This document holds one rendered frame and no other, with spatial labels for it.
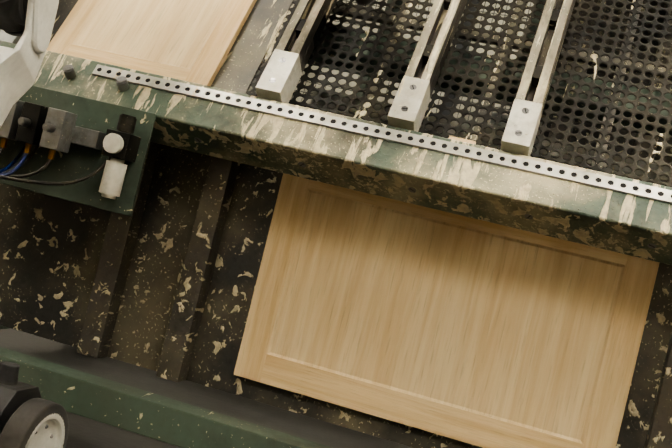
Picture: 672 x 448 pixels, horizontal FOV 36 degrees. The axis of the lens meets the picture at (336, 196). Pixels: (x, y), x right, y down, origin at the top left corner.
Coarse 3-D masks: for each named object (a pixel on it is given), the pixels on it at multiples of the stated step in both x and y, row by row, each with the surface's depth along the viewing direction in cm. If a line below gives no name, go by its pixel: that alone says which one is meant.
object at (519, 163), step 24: (96, 72) 242; (120, 72) 241; (192, 96) 235; (216, 96) 234; (240, 96) 234; (312, 120) 228; (336, 120) 228; (408, 144) 223; (432, 144) 222; (456, 144) 222; (528, 168) 216; (552, 168) 216; (624, 192) 211; (648, 192) 211
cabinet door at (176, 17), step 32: (96, 0) 261; (128, 0) 261; (160, 0) 260; (192, 0) 259; (224, 0) 258; (256, 0) 260; (64, 32) 255; (96, 32) 255; (128, 32) 254; (160, 32) 253; (192, 32) 253; (224, 32) 251; (128, 64) 247; (160, 64) 247; (192, 64) 246
